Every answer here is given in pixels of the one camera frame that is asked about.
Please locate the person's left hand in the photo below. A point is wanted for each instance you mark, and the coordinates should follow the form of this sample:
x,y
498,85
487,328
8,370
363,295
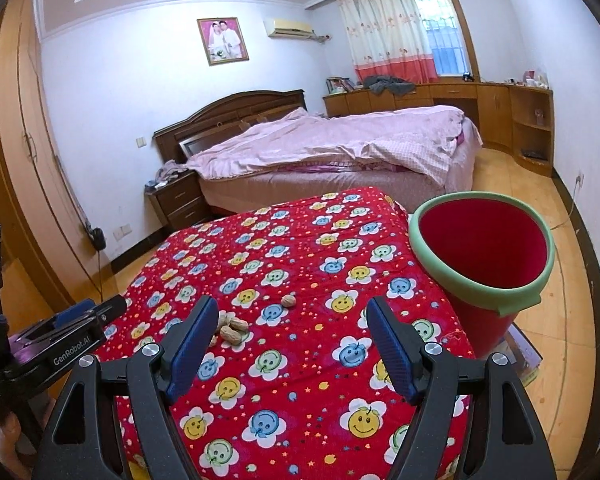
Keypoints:
x,y
7,435

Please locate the dark flat object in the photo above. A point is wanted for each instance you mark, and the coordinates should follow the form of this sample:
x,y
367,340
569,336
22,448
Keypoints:
x,y
531,153

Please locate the long wooden desk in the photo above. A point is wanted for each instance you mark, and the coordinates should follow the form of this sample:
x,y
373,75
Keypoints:
x,y
420,97

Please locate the wooden wardrobe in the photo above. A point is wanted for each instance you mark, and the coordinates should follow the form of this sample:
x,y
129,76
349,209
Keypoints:
x,y
20,160

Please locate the framed wall photo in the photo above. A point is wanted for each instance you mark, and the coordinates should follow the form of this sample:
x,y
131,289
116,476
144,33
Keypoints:
x,y
222,41

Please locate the pink duvet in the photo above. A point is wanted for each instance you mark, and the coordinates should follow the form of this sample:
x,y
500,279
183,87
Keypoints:
x,y
340,140

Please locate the white wall socket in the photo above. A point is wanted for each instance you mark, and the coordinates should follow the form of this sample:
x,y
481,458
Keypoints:
x,y
122,231

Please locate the grey clothing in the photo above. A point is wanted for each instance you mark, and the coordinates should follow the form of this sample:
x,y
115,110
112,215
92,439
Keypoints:
x,y
387,85

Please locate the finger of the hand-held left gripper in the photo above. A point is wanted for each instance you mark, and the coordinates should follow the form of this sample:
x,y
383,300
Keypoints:
x,y
111,309
77,311

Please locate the window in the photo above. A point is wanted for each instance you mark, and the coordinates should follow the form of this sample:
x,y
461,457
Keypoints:
x,y
445,30

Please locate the walnut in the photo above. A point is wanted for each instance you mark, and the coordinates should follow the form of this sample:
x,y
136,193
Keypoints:
x,y
288,301

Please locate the clothes on nightstand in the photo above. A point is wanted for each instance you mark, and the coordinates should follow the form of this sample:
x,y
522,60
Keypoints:
x,y
167,172

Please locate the drinking glass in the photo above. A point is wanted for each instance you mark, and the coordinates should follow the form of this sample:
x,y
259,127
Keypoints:
x,y
539,116

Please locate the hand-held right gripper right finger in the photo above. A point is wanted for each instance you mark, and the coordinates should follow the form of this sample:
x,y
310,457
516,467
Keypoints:
x,y
395,350

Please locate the red floral blanket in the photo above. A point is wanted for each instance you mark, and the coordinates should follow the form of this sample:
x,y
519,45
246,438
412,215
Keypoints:
x,y
290,260

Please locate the dark wooden nightstand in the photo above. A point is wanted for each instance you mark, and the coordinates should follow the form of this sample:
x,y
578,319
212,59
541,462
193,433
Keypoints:
x,y
180,205

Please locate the picture frames on desk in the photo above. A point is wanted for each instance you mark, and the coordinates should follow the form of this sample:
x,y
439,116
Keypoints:
x,y
339,86

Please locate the dark wooden bed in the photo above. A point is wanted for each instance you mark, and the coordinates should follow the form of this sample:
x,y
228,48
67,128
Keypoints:
x,y
230,110

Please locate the wall air conditioner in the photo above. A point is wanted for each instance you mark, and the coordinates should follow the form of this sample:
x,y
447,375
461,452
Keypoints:
x,y
287,27

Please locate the purple white carton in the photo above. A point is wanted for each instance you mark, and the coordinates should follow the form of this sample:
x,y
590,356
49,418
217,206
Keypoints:
x,y
522,355

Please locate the wooden corner shelf unit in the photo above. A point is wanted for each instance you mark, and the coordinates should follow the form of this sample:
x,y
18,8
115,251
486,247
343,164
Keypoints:
x,y
530,135

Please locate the red bin with green rim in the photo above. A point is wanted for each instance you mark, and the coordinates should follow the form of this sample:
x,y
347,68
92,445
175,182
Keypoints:
x,y
485,245

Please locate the small items on shelf unit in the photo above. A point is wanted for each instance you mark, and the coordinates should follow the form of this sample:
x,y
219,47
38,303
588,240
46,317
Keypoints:
x,y
536,80

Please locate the peanut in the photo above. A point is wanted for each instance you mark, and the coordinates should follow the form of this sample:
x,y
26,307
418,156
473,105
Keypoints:
x,y
239,324
224,319
234,336

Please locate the floral curtain with red hem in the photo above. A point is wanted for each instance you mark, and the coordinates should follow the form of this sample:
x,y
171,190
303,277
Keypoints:
x,y
385,30

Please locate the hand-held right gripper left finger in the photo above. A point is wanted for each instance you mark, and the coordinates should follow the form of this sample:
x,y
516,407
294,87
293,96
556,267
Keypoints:
x,y
190,350

